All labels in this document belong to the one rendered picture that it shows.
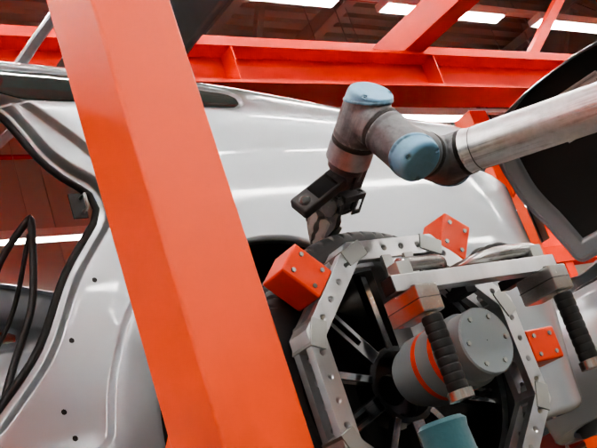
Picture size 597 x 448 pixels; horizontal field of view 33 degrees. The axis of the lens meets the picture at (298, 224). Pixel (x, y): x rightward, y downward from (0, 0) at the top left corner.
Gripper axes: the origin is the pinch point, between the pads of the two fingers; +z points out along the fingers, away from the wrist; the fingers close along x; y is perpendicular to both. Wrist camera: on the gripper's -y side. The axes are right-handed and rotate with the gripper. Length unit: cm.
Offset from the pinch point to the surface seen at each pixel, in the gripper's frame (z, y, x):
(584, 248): 169, 349, 89
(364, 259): -9.6, -4.1, -16.6
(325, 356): -2.9, -23.2, -29.2
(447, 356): -18, -18, -48
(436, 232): -8.4, 19.7, -14.8
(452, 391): -14, -20, -52
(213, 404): -11, -55, -35
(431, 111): 360, 707, 460
